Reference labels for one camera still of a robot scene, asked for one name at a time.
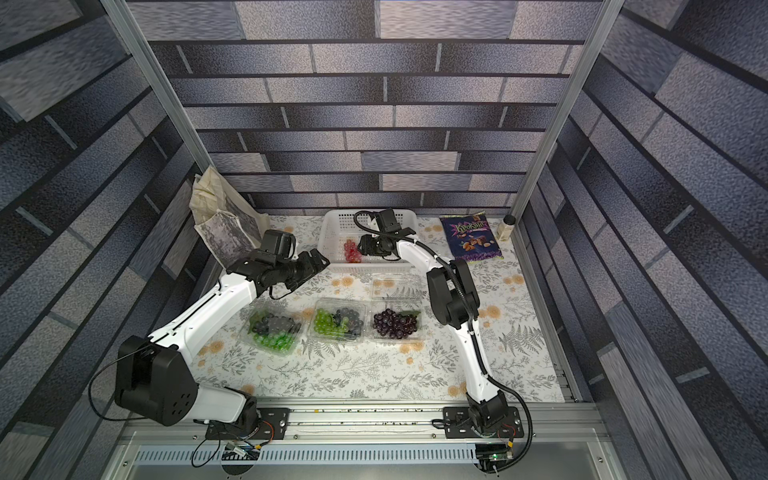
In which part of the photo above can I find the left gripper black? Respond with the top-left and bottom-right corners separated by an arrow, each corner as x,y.
277,247 -> 334,288

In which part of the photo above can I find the pink grape bunch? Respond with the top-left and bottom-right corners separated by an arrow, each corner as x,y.
343,239 -> 363,263

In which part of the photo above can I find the small black grape bunch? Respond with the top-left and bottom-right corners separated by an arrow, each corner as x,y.
249,313 -> 302,335

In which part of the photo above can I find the clear plastic clamshell container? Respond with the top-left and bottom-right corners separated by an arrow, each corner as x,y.
238,301 -> 305,356

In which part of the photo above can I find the dark red grape bunch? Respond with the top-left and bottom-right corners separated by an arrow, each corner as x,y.
372,308 -> 420,340

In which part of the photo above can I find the dark blue grape bunch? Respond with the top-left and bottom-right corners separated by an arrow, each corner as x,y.
332,307 -> 363,340

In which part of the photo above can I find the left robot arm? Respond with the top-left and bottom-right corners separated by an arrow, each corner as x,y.
114,249 -> 330,436

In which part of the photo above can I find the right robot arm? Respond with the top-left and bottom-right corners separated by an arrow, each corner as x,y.
358,234 -> 508,435

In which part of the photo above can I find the white plastic basket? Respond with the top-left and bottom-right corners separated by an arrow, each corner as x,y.
317,209 -> 411,274

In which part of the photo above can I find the beige tote bag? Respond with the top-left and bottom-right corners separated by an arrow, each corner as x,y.
189,166 -> 270,267

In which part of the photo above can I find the purple candy bag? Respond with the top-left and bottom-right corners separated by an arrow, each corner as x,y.
440,212 -> 503,262

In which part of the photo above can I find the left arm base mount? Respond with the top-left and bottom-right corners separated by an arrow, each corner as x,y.
205,408 -> 291,442

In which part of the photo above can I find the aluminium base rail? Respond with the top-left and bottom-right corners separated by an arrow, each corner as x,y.
102,399 -> 627,479

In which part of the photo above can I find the black corrugated cable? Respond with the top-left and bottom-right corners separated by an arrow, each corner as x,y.
352,209 -> 535,472

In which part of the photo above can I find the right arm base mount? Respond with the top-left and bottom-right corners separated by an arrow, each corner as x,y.
437,406 -> 526,439

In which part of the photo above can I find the aluminium frame post left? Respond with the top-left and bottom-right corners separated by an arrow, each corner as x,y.
98,0 -> 216,175

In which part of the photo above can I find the aluminium frame post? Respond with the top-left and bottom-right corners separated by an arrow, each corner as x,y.
98,0 -> 216,175
509,0 -> 625,220

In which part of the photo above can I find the aluminium frame post right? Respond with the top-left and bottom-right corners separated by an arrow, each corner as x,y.
509,0 -> 625,220

